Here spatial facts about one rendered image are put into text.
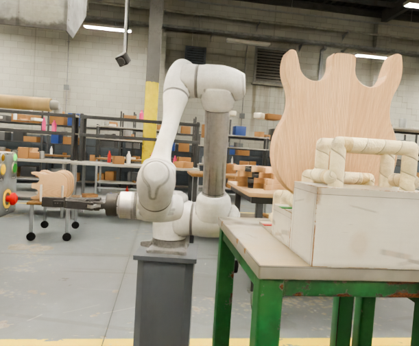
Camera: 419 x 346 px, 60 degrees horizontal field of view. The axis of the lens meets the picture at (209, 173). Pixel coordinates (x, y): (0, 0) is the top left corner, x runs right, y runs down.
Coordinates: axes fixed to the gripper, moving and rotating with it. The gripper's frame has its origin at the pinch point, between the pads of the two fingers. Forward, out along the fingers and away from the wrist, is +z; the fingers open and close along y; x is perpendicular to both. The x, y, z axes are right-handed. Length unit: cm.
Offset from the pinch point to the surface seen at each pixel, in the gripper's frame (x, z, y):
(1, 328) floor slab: -98, 59, 111
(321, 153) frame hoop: 20, -71, -38
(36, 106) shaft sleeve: 27.5, -3.2, -28.4
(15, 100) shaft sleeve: 28.5, 1.5, -28.5
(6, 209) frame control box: -3.0, 14.0, -0.6
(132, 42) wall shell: 344, 83, 1076
